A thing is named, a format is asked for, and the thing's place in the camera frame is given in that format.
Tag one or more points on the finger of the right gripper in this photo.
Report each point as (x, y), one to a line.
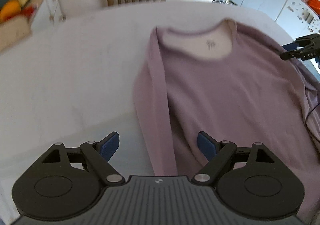
(303, 53)
(302, 42)

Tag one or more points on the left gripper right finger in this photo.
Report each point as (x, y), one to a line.
(252, 181)

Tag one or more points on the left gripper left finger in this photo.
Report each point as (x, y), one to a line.
(65, 182)

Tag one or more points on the mauve long-sleeve shirt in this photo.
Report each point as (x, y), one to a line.
(230, 83)

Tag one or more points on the orange round object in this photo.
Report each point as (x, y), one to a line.
(10, 9)

